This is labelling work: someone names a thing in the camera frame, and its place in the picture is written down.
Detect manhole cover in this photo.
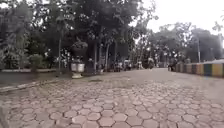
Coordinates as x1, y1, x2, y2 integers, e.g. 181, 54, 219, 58
88, 78, 104, 83

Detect white planter pot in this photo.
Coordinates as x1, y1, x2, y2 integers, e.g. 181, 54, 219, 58
70, 62, 86, 80

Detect hexagonal paver path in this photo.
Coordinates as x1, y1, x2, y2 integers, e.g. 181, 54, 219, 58
0, 68, 224, 128

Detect row of trees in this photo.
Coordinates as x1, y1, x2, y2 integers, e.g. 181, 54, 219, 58
0, 0, 224, 72

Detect dark bare ground strip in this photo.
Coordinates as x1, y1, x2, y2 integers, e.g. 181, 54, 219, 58
0, 71, 73, 88

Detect thin pole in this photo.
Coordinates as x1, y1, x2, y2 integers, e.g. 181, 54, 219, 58
197, 36, 202, 64

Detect grey concrete kerb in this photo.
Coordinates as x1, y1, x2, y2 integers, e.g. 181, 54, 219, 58
0, 77, 73, 94

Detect colourful striped low wall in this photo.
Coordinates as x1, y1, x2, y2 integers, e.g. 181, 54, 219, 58
173, 59, 224, 78

